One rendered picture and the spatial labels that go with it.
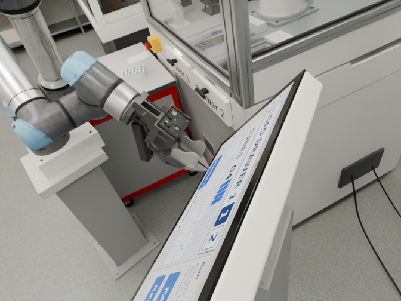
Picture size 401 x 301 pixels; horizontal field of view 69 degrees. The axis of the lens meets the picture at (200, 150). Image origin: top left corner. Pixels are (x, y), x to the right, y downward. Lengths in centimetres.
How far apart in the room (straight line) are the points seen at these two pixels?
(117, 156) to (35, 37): 85
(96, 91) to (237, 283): 45
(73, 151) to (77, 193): 20
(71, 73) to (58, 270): 151
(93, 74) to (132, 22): 150
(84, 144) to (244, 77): 68
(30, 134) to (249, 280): 53
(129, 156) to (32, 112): 103
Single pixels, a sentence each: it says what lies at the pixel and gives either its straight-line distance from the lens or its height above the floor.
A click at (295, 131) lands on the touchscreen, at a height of 118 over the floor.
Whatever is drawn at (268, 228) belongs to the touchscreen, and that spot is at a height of 118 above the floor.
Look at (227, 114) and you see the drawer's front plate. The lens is 101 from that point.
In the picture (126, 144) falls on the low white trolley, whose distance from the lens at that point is 164.
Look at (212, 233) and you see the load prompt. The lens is 40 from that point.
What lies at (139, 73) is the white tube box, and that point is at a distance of 160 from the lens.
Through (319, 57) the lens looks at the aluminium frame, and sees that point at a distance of 102.
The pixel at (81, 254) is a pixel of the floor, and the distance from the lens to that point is 197.
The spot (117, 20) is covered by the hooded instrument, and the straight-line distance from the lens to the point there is 210.
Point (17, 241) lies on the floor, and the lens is 230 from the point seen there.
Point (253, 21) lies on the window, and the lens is 83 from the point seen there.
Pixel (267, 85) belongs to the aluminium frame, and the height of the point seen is 99.
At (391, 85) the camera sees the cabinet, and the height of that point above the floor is 74.
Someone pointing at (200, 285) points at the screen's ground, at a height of 118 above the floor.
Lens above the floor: 149
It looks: 43 degrees down
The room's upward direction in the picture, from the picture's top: 14 degrees counter-clockwise
